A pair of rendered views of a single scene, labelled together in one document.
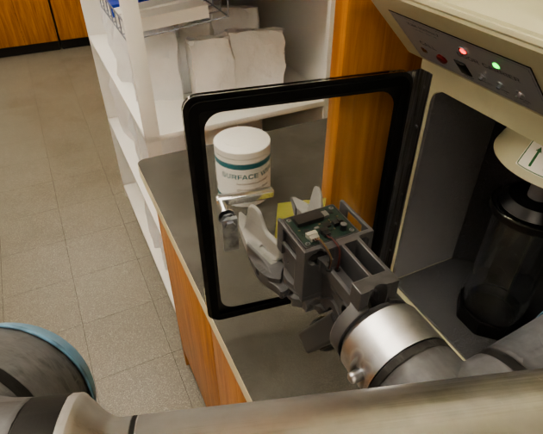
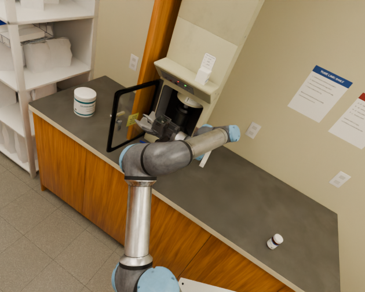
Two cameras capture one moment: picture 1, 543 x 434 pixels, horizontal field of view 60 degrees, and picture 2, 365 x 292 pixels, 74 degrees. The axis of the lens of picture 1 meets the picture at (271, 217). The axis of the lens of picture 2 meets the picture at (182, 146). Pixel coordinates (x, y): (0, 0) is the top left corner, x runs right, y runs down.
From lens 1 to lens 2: 0.76 m
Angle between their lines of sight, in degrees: 39
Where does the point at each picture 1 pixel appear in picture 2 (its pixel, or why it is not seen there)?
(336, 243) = (167, 122)
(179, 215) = (65, 123)
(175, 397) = (44, 204)
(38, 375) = not seen: hidden behind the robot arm
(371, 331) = (178, 136)
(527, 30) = (193, 83)
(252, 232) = (142, 123)
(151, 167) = (37, 105)
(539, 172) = (189, 103)
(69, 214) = not seen: outside the picture
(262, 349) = not seen: hidden behind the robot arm
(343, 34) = (143, 70)
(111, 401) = (11, 216)
